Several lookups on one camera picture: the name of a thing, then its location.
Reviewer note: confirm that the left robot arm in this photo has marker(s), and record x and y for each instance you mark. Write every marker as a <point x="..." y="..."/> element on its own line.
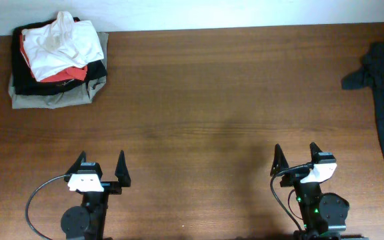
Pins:
<point x="87" y="220"/>

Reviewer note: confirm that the white folded garment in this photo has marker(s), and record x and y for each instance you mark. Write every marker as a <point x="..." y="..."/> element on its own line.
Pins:
<point x="61" y="44"/>

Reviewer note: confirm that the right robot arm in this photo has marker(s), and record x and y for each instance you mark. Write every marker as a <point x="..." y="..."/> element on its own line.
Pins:
<point x="323" y="215"/>

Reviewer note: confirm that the red folded garment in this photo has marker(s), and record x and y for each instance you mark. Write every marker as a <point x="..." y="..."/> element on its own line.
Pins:
<point x="66" y="74"/>

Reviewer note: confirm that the grey folded garment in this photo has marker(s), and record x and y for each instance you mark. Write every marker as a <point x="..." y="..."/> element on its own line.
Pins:
<point x="79" y="95"/>

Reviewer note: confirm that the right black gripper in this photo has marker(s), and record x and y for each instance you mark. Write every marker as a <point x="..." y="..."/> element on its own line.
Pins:
<point x="288" y="180"/>

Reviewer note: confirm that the black folded garment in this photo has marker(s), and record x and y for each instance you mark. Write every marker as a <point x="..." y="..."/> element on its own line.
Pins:
<point x="25" y="84"/>

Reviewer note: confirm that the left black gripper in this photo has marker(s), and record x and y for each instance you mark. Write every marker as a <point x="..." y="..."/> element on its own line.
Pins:
<point x="110" y="186"/>

